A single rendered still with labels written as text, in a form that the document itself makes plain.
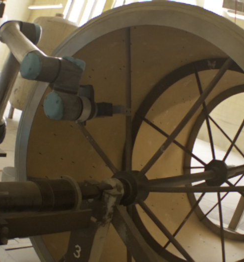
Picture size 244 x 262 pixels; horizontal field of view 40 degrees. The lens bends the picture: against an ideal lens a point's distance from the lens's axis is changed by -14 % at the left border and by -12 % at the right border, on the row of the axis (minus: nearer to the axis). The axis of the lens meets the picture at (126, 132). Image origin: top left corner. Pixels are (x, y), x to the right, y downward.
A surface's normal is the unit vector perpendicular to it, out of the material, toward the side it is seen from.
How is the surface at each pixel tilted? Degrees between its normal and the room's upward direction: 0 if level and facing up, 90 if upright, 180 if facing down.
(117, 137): 91
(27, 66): 91
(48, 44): 90
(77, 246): 90
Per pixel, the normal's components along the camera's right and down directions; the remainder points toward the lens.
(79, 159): 0.79, 0.11
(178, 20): -0.60, -0.04
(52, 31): 0.19, 0.19
